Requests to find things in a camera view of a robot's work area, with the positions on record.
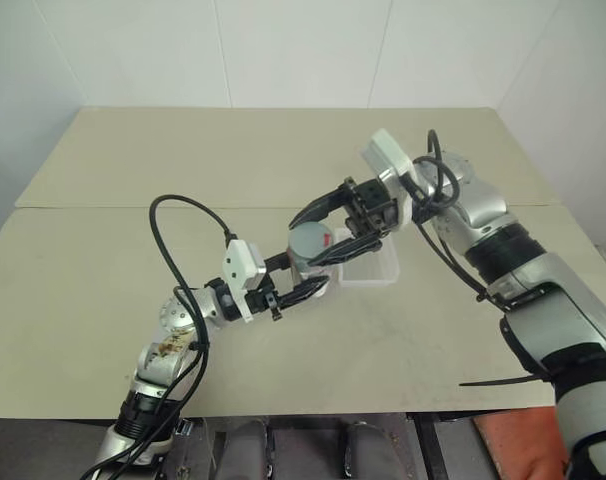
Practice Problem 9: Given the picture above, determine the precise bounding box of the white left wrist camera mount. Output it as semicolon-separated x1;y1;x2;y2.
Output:
222;239;269;324

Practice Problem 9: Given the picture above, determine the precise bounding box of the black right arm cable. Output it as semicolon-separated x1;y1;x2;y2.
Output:
400;129;490;304

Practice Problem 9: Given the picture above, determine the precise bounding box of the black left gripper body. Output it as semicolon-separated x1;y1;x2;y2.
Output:
245;283;285;324

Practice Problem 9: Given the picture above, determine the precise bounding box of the clear plastic box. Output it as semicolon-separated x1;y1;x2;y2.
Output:
333;226;401;288

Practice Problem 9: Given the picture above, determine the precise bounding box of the orange cloth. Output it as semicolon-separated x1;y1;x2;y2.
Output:
472;405;570;480

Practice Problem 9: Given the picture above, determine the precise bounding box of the black cable tie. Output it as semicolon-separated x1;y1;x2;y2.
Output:
458;375;557;389

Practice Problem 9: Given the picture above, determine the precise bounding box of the clear jar with red label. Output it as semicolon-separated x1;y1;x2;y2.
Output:
288;230;334;297

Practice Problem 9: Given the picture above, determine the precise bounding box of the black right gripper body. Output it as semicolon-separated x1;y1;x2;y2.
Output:
342;174;400;242

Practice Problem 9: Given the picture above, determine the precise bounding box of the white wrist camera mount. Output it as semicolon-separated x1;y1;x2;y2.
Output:
222;239;269;324
359;128;417;229

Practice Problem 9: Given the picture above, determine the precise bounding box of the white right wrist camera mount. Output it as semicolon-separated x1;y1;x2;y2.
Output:
359;128;417;229

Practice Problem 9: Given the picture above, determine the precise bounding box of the black metal frame bar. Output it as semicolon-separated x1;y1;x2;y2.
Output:
411;412;447;480

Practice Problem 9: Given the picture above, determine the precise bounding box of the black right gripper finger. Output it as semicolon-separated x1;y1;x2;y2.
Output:
306;237;384;268
288;184;353;231

